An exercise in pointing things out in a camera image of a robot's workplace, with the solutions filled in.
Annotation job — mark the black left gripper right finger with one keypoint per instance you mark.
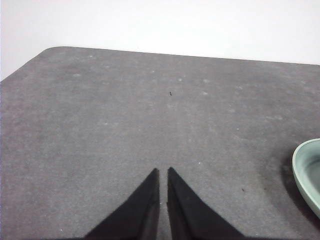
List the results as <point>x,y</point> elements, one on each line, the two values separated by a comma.
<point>192,217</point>

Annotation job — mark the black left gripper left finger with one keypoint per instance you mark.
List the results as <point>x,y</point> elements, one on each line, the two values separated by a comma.
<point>135,217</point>

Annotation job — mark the green round plate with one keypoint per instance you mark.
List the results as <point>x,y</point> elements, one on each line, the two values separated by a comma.
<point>300,175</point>

